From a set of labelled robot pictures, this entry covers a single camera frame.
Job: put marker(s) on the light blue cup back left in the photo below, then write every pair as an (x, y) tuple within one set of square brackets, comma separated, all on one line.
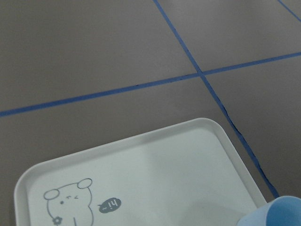
[(283, 211)]

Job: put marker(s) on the cream serving tray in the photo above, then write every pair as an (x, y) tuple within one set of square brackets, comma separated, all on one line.
[(187, 174)]

